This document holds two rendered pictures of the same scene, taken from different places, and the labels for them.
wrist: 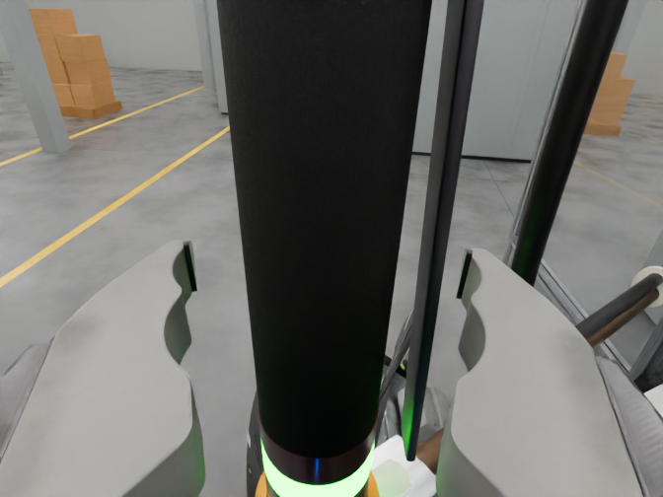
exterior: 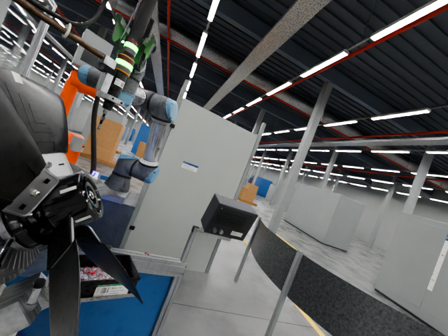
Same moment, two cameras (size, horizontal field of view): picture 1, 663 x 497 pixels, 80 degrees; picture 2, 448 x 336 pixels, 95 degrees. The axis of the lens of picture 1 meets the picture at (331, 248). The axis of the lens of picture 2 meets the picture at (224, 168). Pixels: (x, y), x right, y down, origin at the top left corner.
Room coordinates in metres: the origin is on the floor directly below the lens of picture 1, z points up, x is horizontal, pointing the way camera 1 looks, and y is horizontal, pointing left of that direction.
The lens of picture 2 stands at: (0.73, 0.10, 1.39)
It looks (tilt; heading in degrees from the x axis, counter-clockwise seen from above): 1 degrees up; 156
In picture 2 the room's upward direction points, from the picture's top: 21 degrees clockwise
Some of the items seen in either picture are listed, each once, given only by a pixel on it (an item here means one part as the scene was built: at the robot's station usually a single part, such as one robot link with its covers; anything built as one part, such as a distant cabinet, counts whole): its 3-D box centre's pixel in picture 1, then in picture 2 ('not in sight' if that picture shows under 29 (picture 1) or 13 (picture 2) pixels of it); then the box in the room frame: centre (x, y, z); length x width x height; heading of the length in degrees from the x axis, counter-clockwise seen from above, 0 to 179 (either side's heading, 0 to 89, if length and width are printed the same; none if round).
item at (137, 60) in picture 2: not in sight; (134, 54); (-0.04, 0.00, 1.63); 0.12 x 0.08 x 0.09; 0
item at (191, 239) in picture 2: not in sight; (189, 244); (-0.29, 0.53, 0.96); 0.03 x 0.03 x 0.20; 0
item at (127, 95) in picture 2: not in sight; (121, 89); (-0.20, -0.02, 1.54); 0.11 x 0.08 x 0.11; 64
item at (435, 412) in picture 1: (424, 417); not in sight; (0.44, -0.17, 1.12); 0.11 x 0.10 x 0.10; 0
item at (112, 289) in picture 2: not in sight; (104, 274); (-0.12, 0.17, 0.84); 0.22 x 0.17 x 0.07; 106
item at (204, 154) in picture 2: not in sight; (197, 185); (-1.73, 0.95, 1.10); 1.21 x 0.05 x 2.20; 90
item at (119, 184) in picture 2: not in sight; (119, 181); (-0.71, 0.10, 1.09); 0.15 x 0.15 x 0.10
